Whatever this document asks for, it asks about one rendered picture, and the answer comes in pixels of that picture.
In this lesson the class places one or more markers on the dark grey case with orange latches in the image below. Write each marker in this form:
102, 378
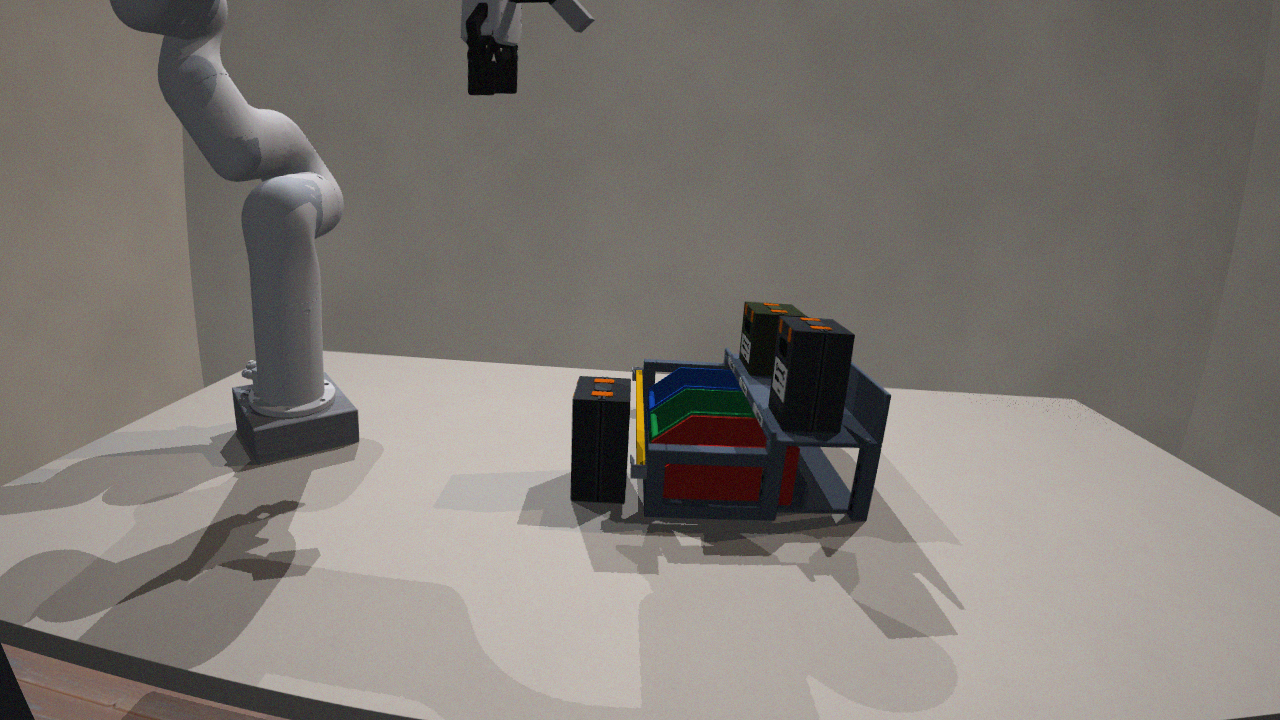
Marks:
810, 374

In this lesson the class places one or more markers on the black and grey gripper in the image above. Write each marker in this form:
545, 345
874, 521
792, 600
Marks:
503, 26

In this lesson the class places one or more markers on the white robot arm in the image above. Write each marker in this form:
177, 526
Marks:
281, 216

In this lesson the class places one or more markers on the dark blue metal shelf rack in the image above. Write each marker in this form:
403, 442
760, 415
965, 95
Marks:
863, 426

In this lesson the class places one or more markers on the blue open bin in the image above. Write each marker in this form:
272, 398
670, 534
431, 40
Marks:
689, 378

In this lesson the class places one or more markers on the yellow bar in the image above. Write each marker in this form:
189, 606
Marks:
640, 437

